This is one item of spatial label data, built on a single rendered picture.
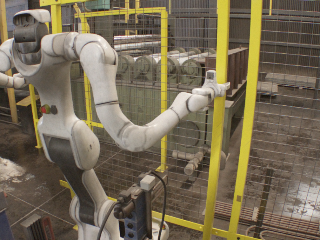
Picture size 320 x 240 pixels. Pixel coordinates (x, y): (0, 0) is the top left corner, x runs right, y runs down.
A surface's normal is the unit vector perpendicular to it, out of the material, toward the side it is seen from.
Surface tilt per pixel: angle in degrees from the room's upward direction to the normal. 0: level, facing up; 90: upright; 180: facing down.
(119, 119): 74
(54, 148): 69
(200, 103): 89
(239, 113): 90
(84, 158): 93
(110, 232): 98
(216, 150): 90
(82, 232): 80
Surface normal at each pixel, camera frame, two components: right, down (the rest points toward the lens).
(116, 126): 0.34, 0.14
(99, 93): -0.28, 0.10
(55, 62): 0.69, 0.37
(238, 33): -0.44, 0.29
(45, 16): 0.92, 0.03
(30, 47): -0.12, 0.36
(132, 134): 0.40, -0.14
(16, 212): 0.00, -0.95
